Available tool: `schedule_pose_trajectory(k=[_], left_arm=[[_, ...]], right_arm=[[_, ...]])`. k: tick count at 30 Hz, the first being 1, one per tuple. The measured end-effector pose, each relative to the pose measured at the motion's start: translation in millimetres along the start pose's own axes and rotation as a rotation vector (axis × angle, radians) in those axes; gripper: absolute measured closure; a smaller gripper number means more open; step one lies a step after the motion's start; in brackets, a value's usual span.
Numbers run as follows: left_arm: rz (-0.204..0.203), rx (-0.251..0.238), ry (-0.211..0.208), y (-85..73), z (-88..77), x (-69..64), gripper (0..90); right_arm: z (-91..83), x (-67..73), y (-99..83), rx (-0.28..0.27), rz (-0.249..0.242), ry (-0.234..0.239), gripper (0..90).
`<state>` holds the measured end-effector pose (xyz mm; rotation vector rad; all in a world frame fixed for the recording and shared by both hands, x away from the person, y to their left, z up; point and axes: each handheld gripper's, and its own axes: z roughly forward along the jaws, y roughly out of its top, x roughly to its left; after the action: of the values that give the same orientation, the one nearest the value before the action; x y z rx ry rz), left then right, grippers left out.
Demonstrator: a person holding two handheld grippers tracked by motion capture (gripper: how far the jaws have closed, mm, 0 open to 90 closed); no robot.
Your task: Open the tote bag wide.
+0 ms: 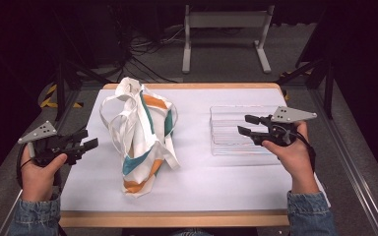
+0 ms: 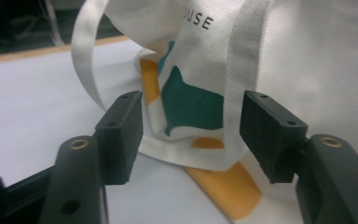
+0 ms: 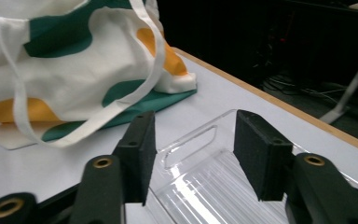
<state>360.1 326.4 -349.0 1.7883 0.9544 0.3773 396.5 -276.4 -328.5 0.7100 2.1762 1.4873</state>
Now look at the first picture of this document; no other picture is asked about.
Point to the yellow black floor tape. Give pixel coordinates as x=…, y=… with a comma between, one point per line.
x=47, y=101

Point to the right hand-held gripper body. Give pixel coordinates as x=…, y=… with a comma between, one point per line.
x=280, y=128

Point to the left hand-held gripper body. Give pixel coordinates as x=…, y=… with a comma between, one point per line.
x=50, y=146

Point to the white metal stand frame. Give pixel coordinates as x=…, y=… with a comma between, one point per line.
x=226, y=19

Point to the black tripod stand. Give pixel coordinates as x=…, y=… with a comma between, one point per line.
x=328, y=85
x=60, y=82

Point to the person's left hand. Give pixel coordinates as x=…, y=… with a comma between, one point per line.
x=39, y=178

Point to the person's right hand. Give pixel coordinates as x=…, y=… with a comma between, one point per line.
x=295, y=160

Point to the clear plastic tray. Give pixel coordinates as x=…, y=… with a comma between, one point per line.
x=229, y=131

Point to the white orange teal tote bag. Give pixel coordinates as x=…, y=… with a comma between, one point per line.
x=141, y=137

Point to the aluminium floor rail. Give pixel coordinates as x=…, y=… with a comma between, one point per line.
x=351, y=164

